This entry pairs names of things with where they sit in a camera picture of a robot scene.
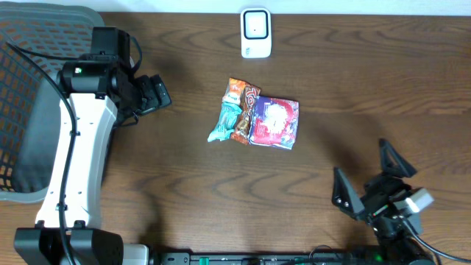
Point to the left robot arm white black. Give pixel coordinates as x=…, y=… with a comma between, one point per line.
x=99, y=92

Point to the teal snack packet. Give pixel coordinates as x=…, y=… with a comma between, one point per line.
x=226, y=124

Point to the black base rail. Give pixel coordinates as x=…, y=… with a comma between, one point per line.
x=319, y=258

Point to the dark grey plastic basket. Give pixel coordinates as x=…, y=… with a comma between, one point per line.
x=36, y=40

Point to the small orange snack packet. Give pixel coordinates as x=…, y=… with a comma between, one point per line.
x=234, y=91

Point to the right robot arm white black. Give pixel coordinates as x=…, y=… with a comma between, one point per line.
x=401, y=249

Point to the purple red snack bag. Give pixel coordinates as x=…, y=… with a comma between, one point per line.
x=274, y=122

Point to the red orange candy bar wrapper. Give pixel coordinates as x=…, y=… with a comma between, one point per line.
x=242, y=127

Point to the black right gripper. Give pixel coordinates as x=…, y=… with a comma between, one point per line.
x=377, y=192

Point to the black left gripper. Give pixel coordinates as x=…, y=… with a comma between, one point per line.
x=155, y=96

